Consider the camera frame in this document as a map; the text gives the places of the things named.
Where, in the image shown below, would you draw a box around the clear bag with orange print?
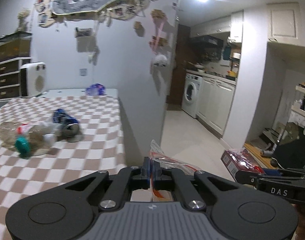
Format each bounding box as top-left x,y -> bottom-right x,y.
150,140 -> 200,202

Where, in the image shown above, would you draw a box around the red snack box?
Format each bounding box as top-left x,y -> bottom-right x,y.
221,148 -> 265,181

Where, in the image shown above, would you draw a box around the blue crushed can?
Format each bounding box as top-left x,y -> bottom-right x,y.
52,108 -> 80,138

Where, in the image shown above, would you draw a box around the white tissue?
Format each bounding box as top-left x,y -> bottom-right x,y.
40,121 -> 63,138

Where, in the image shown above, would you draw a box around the clear plastic bottle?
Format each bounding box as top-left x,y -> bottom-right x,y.
0,122 -> 57,155

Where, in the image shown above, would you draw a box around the teal bottle cap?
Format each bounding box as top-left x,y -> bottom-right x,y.
15,137 -> 31,159

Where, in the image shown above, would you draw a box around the right hand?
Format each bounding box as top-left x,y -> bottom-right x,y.
294,204 -> 305,240

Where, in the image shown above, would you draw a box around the white washing machine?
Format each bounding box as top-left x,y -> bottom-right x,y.
182,73 -> 203,118

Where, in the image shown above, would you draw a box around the purple blue plastic bag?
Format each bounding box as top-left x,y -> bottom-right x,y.
85,83 -> 106,96

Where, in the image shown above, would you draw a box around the white kitchen cabinets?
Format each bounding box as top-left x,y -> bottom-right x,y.
189,10 -> 244,136

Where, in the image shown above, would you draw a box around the white plush sheep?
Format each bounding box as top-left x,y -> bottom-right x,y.
152,54 -> 168,67

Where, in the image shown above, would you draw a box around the checkered table cloth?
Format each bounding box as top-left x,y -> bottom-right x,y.
0,96 -> 125,239

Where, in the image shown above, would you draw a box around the black range hood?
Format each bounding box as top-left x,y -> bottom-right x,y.
190,35 -> 223,47

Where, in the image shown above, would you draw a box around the white space heater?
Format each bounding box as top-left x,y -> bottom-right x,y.
20,62 -> 47,98

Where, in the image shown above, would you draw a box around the white drawer unit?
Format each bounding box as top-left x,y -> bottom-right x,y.
0,57 -> 31,100

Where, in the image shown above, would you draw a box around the glass fish tank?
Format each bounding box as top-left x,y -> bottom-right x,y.
0,31 -> 32,62

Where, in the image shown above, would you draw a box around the dried flower bouquet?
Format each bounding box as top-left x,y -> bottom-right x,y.
17,8 -> 31,31

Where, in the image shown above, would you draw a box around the wall switch plate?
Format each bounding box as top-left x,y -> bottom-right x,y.
80,68 -> 87,76

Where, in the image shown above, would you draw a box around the wall shelf with items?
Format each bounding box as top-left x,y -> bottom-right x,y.
74,27 -> 94,38

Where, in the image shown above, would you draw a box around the wall photo board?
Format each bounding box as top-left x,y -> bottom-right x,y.
35,0 -> 150,28

